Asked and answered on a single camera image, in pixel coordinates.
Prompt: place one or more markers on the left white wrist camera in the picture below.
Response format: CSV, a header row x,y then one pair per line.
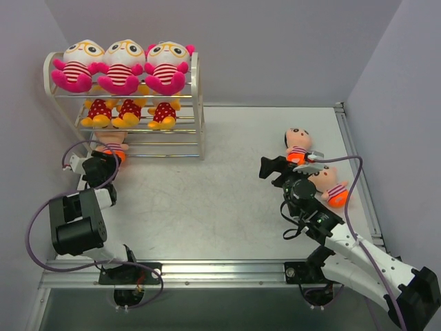
x,y
75,165

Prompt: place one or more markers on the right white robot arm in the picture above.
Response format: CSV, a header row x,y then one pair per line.
x,y
411,297

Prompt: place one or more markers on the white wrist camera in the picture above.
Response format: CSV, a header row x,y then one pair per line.
x,y
75,165
312,163

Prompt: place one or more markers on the peach boy plush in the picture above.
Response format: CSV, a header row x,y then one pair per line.
x,y
112,141
331,189
298,143

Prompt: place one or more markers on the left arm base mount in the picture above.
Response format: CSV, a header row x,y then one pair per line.
x,y
121,274

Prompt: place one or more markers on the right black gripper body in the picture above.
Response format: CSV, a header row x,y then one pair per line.
x,y
280,174

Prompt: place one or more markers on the cream two-tier shelf rack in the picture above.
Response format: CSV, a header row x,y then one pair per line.
x,y
185,140

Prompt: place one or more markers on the aluminium front rail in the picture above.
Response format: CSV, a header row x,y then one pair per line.
x,y
239,274

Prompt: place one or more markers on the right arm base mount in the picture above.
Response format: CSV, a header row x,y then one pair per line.
x,y
308,271

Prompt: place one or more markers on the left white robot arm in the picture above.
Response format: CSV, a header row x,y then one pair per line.
x,y
76,221

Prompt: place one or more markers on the yellow bear plush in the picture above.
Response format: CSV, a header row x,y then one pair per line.
x,y
99,112
129,111
163,113

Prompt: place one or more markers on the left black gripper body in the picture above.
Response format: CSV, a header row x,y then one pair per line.
x,y
104,162

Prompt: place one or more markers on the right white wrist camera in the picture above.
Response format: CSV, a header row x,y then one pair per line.
x,y
312,163

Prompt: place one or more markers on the pink plush with glasses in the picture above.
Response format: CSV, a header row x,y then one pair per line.
x,y
75,71

